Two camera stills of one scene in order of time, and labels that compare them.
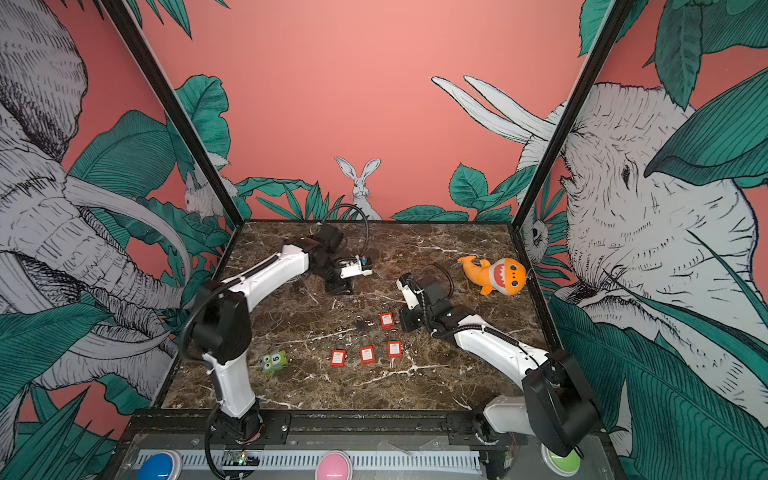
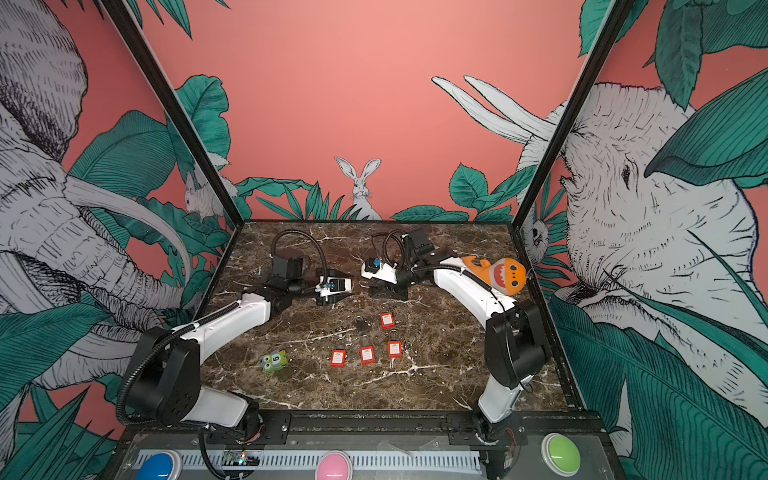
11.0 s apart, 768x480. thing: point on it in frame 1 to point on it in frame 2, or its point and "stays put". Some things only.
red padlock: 395,349 stays put
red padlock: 338,358 stays put
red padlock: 367,355 stays put
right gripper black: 407,318 to 389,290
